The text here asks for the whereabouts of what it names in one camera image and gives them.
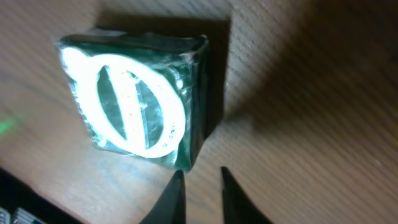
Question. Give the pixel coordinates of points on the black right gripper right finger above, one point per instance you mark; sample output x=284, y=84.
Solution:
x=237, y=206

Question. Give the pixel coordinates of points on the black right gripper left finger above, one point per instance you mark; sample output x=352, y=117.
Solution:
x=171, y=205

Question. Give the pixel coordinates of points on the dark green scrub pad pack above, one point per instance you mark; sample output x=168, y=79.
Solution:
x=141, y=95

